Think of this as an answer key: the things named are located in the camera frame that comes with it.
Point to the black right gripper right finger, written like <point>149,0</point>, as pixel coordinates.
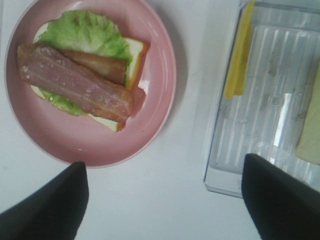
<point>281,207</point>

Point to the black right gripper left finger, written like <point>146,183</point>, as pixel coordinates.
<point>54,212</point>

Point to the yellow cheese slice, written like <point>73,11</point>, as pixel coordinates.
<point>235,78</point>

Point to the pink bacon strip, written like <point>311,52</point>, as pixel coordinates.
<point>50,70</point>

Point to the brown bacon strip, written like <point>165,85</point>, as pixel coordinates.
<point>113,69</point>

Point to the green lettuce leaf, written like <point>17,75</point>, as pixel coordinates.
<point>88,32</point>

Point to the bread slice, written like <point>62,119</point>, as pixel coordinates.
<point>137,49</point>
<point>308,147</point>

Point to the standing bread slice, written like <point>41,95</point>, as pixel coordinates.
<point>308,147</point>

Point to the pink round plate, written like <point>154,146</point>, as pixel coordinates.
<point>69,138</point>

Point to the clear right plastic tray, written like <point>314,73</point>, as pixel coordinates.
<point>268,118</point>

